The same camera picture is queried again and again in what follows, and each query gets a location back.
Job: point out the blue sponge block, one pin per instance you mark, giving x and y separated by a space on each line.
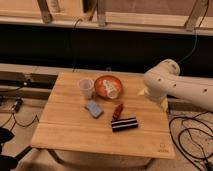
94 109

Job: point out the orange ceramic bowl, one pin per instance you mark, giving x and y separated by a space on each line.
108 86

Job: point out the clear plastic cup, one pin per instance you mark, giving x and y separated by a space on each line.
86 86

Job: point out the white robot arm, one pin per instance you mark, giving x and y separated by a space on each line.
164 79

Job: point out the black white striped box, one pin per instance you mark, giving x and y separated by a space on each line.
124 124

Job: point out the small red bottle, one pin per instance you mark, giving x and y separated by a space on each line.
117 112

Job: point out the wooden table board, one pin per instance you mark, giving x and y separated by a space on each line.
65 124

